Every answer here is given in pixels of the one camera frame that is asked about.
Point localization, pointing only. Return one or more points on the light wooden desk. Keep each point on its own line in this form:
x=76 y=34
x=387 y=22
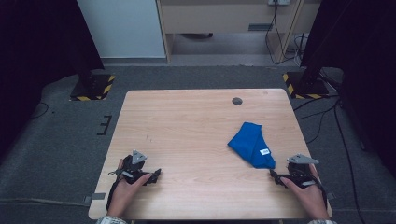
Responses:
x=218 y=18

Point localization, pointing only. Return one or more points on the blue cloth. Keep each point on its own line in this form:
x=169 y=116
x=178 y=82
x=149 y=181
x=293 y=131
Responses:
x=249 y=143

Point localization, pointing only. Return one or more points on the grey tape piece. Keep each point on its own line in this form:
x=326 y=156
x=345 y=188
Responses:
x=330 y=195
x=97 y=197

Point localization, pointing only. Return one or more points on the grey desk vent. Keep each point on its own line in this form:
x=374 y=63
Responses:
x=260 y=27

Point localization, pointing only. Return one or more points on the white power strip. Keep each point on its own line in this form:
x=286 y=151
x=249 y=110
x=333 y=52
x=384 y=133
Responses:
x=279 y=2

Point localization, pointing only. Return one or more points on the black stand base striped tape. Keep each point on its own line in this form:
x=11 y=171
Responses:
x=93 y=88
x=306 y=87

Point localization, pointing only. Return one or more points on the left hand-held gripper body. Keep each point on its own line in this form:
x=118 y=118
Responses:
x=132 y=169

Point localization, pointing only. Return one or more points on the black curtain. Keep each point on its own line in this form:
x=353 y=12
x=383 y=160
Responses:
x=40 y=46
x=361 y=62

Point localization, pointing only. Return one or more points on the person's right hand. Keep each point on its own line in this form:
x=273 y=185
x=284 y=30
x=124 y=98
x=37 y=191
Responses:
x=311 y=199

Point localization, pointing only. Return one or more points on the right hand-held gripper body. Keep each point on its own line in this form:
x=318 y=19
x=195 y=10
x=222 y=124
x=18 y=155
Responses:
x=300 y=174

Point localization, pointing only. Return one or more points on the person's left hand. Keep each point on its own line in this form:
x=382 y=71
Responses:
x=123 y=196

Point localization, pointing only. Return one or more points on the grey round table grommet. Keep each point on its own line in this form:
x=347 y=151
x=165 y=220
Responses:
x=237 y=101

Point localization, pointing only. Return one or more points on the white panel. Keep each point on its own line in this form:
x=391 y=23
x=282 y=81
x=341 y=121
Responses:
x=124 y=28

